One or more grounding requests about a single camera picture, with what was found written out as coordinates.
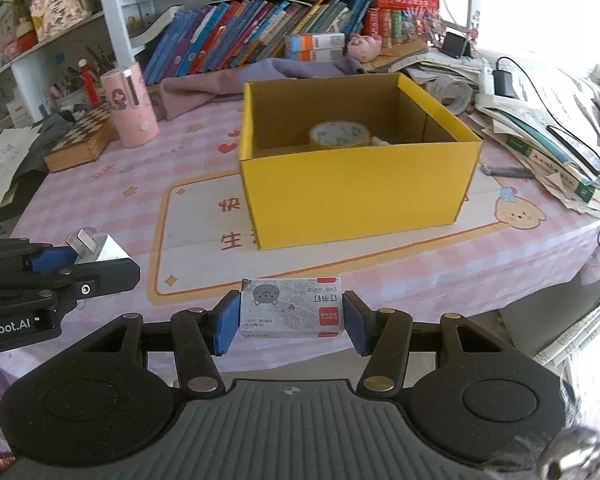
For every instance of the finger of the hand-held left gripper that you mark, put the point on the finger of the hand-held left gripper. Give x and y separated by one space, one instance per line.
105 277
52 259

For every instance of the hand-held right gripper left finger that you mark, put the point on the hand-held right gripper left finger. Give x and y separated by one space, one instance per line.
226 322

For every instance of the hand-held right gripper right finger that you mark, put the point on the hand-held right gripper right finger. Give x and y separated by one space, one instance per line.
357 322

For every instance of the white charger plug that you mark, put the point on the white charger plug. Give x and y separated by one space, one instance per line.
107 250

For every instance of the white staple box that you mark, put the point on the white staple box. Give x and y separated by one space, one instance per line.
290 307

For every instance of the yellow cardboard box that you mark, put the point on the yellow cardboard box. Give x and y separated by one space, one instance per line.
355 195

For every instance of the yellow tape roll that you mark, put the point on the yellow tape roll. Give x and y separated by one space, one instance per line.
340 136

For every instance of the white paper sheet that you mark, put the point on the white paper sheet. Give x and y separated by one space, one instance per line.
0 170

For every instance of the dark cloth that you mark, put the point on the dark cloth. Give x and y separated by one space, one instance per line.
45 137

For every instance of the wooden chessboard box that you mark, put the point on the wooden chessboard box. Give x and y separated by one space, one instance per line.
80 140

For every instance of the pink checkered tablecloth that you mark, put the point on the pink checkered tablecloth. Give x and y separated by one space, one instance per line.
190 185

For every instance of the pink cartoon tumbler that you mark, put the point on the pink cartoon tumbler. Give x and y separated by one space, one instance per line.
130 110

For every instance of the cup of pens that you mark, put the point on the cup of pens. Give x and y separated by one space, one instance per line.
72 87

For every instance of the grey chair seat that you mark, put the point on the grey chair seat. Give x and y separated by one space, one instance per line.
550 320

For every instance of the purple cloth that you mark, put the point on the purple cloth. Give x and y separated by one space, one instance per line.
205 87

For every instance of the red ornament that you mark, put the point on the red ornament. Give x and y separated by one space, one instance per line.
20 40

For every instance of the clear tape roll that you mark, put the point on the clear tape roll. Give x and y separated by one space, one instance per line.
452 96

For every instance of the white bookshelf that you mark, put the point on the white bookshelf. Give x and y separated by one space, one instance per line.
110 20

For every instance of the pink doll figurine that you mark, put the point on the pink doll figurine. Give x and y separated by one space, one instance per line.
60 7

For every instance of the row of colourful books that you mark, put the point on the row of colourful books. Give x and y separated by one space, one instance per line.
230 40

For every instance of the orange and white carton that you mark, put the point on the orange and white carton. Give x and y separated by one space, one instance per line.
315 56
315 42

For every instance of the pink pig plush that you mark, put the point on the pink pig plush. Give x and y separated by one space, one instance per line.
365 47

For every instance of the black power adapter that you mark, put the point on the black power adapter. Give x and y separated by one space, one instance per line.
505 85

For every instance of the black phone stand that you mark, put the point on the black phone stand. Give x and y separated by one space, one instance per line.
455 46

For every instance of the red standing books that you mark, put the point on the red standing books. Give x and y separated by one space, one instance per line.
382 29

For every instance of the stack of papers and books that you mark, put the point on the stack of papers and books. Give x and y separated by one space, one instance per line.
511 60

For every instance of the colourful acrylic figure stand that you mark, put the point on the colourful acrylic figure stand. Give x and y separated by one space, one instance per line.
422 25

